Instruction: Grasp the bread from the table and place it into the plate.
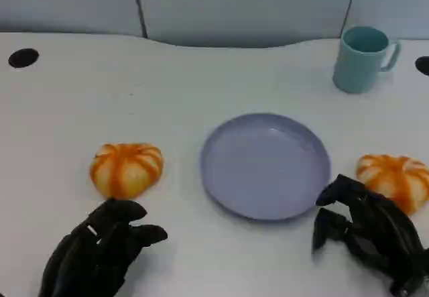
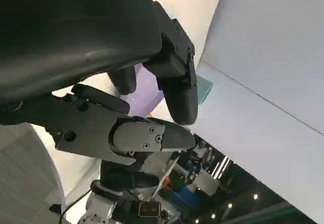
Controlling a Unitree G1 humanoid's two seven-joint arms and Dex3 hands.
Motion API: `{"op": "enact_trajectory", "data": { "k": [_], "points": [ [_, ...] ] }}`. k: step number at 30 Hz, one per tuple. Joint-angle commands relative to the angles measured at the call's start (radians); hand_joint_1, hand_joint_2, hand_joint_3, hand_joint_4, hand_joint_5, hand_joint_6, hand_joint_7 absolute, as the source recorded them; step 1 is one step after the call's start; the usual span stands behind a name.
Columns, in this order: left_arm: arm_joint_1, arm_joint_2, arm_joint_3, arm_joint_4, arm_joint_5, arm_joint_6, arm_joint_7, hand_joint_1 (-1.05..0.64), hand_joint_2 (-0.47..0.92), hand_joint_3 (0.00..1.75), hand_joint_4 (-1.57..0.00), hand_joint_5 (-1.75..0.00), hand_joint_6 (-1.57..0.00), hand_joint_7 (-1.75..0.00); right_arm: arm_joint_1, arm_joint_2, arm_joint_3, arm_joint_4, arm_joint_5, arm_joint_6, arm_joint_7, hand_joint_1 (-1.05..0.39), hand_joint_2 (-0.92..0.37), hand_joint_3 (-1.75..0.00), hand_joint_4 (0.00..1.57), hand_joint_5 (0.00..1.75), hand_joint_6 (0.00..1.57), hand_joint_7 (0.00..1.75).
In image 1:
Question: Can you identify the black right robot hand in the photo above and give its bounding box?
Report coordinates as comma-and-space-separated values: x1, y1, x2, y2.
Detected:
311, 174, 429, 297

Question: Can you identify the grey partition panel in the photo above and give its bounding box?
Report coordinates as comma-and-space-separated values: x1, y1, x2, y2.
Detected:
341, 0, 429, 40
133, 0, 359, 48
0, 0, 147, 38

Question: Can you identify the black table cable grommet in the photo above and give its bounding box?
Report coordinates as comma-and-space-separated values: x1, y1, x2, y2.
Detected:
414, 56, 429, 76
7, 48, 40, 69

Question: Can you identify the orange and white bread roll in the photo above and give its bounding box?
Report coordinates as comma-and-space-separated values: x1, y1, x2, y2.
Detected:
355, 154, 429, 216
89, 142, 164, 200

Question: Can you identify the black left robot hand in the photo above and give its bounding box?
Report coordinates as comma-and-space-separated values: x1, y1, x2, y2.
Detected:
37, 198, 168, 297

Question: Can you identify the lilac plate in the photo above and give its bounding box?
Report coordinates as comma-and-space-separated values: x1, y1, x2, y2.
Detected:
200, 113, 332, 223

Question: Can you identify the pale green mug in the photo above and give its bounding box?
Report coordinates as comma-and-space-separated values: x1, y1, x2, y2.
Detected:
332, 25, 402, 94

